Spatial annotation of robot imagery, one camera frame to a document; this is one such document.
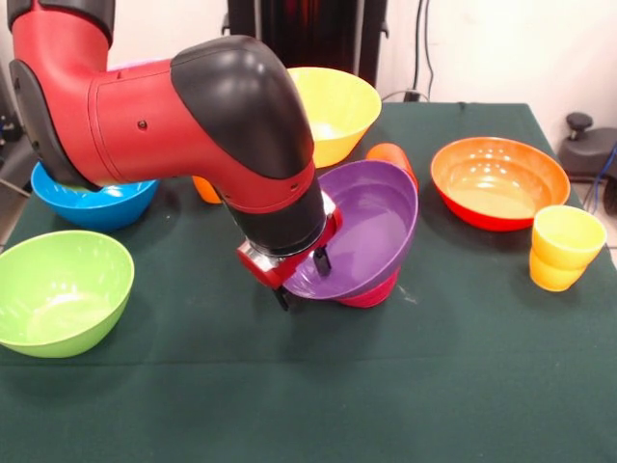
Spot small crimson bowl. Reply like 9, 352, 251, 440
335, 267, 403, 310

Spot green bowl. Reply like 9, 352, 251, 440
0, 230, 136, 360

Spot red-orange cup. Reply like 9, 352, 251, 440
364, 142, 419, 194

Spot dark green tablecloth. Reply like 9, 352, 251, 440
0, 100, 617, 463

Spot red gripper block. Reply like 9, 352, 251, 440
235, 205, 344, 313

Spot large pink bowl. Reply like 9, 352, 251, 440
106, 57, 168, 72

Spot black device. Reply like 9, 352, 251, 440
0, 71, 21, 144

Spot black hanging cables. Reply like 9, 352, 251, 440
410, 0, 438, 103

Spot blue bowl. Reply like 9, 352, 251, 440
30, 161, 161, 233

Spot orange cup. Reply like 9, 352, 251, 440
191, 175, 224, 204

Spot blue cable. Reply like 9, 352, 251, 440
590, 144, 617, 213

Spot large yellow-orange bowl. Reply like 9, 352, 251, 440
286, 67, 383, 170

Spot yellow cup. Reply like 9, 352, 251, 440
528, 204, 608, 293

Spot shallow red-orange bowl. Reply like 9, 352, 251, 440
430, 136, 572, 233

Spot purple bowl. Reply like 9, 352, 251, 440
282, 159, 420, 302

